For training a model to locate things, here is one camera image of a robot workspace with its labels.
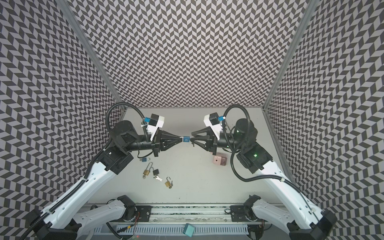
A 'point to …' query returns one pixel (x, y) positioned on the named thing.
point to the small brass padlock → (167, 183)
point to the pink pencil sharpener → (221, 160)
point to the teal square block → (188, 230)
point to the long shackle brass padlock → (146, 171)
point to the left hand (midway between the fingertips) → (181, 142)
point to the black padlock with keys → (155, 173)
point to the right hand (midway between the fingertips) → (192, 143)
